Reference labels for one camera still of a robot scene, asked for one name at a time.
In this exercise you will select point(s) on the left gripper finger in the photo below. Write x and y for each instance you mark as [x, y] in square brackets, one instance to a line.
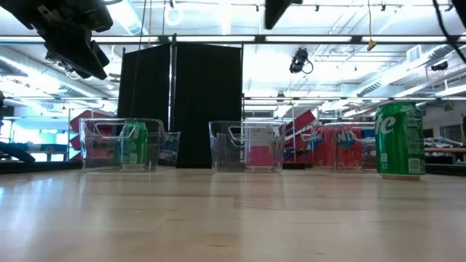
[73, 51]

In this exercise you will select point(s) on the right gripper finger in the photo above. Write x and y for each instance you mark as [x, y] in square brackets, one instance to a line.
[275, 11]

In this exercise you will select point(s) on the clear plastic bin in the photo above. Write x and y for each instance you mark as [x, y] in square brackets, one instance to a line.
[367, 153]
[225, 153]
[91, 153]

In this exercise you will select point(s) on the green Sprite soda can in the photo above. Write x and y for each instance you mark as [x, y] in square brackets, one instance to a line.
[399, 145]
[134, 145]

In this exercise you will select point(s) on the pink and white soda can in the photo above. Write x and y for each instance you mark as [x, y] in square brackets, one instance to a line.
[259, 156]

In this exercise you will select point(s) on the red Fanta soda can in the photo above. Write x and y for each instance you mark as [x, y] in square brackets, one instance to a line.
[322, 153]
[348, 153]

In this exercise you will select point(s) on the red storage rack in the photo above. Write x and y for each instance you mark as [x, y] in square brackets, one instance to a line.
[74, 123]

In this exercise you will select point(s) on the wooden workbench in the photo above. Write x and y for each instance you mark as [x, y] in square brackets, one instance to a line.
[444, 150]

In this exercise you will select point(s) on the black hanging ceiling camera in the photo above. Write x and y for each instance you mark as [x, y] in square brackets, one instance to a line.
[299, 60]

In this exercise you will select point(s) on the black metal table frame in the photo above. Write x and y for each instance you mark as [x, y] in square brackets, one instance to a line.
[36, 166]

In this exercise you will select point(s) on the black security camera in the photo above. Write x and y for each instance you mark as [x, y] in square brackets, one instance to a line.
[440, 66]

